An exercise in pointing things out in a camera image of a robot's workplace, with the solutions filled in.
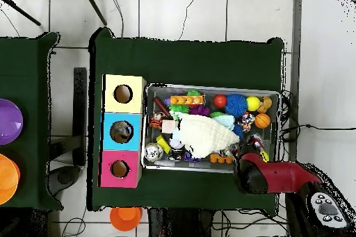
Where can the cream knitted cloth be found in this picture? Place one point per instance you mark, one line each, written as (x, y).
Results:
(205, 134)

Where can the mint knitted cloth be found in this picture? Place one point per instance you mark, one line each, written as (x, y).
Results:
(225, 120)

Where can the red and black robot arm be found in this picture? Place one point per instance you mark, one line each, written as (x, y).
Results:
(286, 177)

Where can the silver mesh bin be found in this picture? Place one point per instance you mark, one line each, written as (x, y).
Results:
(211, 90)

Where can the wooden box with three holes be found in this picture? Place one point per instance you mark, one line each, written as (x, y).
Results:
(133, 145)

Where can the plain wooden cube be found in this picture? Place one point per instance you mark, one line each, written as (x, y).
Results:
(167, 126)

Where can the orange toy building block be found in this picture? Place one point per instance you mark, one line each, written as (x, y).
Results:
(187, 100)

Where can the tiger striped plush toy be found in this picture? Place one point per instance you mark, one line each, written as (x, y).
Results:
(155, 121)

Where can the dark green table cloth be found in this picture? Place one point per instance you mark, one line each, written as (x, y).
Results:
(180, 61)
(27, 81)

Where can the blue spiky rubber ball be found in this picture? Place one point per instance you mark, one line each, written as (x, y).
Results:
(236, 105)

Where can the yellow smooth ball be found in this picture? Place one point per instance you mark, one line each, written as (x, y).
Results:
(253, 103)

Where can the orange toy basketball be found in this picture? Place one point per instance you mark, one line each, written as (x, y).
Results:
(262, 120)

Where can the orange plastic cup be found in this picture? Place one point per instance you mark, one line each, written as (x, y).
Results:
(125, 219)

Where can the purple plastic plate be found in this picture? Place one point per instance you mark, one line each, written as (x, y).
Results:
(9, 121)

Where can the orange plastic bowl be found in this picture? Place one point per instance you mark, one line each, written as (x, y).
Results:
(7, 178)

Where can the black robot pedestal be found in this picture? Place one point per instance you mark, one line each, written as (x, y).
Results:
(178, 226)

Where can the black metal frame legs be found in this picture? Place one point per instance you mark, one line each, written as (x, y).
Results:
(96, 9)

